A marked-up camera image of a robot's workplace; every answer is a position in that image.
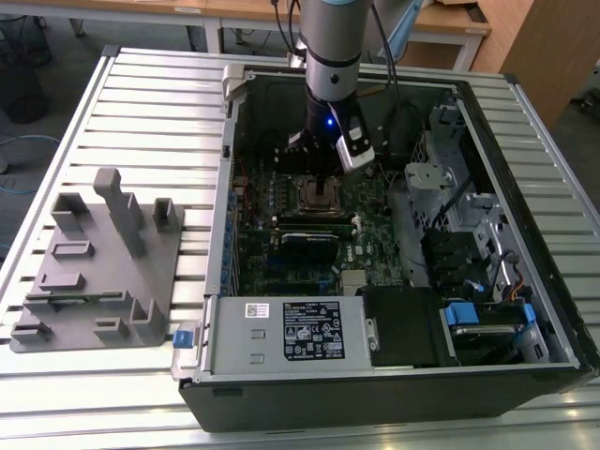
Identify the wooden desk white frame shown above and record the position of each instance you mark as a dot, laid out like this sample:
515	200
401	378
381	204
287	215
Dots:
94	4
469	25

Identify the black round bin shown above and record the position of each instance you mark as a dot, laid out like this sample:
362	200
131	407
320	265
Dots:
25	100

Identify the black plastic shroud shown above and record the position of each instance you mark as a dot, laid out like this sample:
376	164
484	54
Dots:
403	328

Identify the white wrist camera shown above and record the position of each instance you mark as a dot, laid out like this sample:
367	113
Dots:
356	157

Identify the green RAM stick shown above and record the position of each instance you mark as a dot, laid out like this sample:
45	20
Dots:
70	300

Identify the black graphics card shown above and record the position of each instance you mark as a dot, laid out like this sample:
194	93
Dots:
309	248

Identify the hard disk in blue carrier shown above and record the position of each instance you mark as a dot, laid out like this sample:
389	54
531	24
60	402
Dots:
461	315

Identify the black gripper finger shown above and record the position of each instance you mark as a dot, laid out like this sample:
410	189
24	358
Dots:
300	145
332	171

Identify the RAM slot black clips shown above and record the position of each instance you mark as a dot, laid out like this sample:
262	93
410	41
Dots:
314	215

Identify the CPU socket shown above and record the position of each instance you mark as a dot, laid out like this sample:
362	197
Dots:
301	210

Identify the silver topped green CPU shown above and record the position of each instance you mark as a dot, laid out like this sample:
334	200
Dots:
331	199

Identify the silver disk bay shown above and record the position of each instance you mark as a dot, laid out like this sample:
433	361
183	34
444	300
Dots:
487	225

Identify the grey case latch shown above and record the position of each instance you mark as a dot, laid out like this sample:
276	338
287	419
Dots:
233	79

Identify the wooden cabinet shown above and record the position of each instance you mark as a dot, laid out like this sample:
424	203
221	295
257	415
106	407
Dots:
553	47

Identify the blue case latch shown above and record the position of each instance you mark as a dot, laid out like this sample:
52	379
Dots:
183	339

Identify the black expansion slot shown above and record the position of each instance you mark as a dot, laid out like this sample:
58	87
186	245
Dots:
295	272
295	285

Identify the black PC case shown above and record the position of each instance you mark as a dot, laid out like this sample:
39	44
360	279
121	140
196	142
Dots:
328	403

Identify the green motherboard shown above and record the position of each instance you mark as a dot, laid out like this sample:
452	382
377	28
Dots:
375	244

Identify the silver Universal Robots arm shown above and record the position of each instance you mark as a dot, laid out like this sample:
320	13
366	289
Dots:
330	56

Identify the silver finned chipset heatsink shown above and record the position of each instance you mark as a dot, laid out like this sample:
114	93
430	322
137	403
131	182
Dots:
354	278

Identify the silver perforated drive cage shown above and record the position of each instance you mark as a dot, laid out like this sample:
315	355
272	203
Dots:
424	175

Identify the silver power supply unit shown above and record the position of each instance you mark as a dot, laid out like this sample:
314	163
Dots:
234	337

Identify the grey plastic parts rack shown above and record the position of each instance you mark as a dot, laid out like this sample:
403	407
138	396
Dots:
117	281

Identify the black plastic drive holder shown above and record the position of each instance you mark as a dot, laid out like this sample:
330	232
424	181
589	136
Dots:
450	258

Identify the RAM slot white clips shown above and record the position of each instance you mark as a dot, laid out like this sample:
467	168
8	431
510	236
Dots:
314	219

